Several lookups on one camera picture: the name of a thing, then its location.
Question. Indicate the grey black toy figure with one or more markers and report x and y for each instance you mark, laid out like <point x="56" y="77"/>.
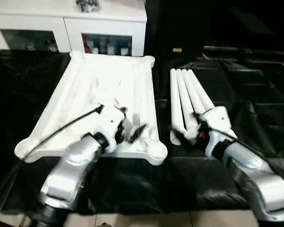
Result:
<point x="86" y="6"/>

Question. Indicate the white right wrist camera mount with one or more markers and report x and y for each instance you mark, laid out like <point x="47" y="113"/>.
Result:
<point x="217" y="118"/>

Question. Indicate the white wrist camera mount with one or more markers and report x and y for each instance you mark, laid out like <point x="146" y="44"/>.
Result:
<point x="109" y="123"/>
<point x="217" y="118"/>

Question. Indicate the white plastic table top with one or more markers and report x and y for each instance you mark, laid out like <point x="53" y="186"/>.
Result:
<point x="85" y="82"/>

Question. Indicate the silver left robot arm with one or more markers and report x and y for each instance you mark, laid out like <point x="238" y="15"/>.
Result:
<point x="68" y="170"/>

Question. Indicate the small white jar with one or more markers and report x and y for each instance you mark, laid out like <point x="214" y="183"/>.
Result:
<point x="111" y="50"/>
<point x="95" y="50"/>
<point x="125" y="51"/>

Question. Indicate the white plastic table leg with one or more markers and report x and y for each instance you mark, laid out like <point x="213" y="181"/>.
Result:
<point x="183" y="94"/>
<point x="191" y="92"/>
<point x="175" y="99"/>
<point x="200" y="89"/>

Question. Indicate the small tan label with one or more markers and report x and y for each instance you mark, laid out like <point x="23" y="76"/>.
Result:
<point x="177" y="49"/>

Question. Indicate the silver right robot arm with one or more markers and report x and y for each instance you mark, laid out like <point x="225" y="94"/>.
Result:
<point x="269" y="189"/>

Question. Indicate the red bottle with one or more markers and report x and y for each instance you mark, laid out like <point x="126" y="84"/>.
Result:
<point x="86" y="46"/>

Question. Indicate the white cabinet with glass doors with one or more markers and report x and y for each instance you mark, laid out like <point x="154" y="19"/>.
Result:
<point x="61" y="26"/>

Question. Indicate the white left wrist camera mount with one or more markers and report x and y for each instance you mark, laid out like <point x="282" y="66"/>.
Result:
<point x="109" y="123"/>

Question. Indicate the black mat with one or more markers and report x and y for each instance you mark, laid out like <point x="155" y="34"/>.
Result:
<point x="132" y="184"/>

